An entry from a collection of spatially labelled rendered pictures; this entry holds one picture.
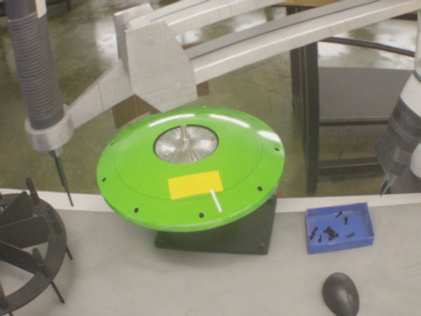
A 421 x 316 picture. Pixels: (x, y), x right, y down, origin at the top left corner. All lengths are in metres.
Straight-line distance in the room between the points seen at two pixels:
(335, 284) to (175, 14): 0.53
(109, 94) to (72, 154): 2.41
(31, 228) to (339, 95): 1.94
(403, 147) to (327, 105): 1.70
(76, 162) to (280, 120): 1.10
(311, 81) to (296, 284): 1.29
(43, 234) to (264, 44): 0.58
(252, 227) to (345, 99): 1.66
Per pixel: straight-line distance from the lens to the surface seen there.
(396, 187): 1.18
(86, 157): 2.83
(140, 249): 0.96
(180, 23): 0.44
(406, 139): 0.81
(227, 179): 0.82
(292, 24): 0.52
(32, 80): 0.44
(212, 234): 0.93
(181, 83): 0.46
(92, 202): 1.09
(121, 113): 1.66
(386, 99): 2.62
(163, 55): 0.45
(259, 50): 0.48
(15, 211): 0.98
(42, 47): 0.43
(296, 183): 2.48
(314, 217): 0.99
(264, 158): 0.86
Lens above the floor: 1.60
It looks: 37 degrees down
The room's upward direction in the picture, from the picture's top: 7 degrees counter-clockwise
